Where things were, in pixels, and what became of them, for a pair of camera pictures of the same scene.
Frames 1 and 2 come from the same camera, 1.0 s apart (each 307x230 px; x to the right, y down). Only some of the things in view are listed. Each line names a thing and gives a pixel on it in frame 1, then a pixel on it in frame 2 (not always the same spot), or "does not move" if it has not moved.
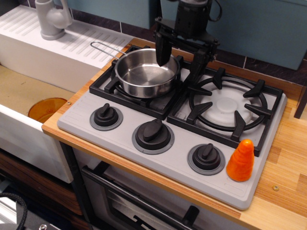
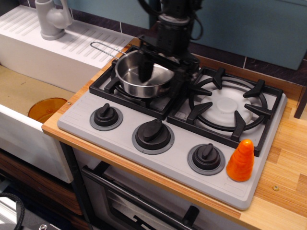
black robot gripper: x=189 y=31 → x=172 y=44
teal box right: x=272 y=31 does not move
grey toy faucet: x=53 y=20 does not move
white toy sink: x=33 y=70 does not move
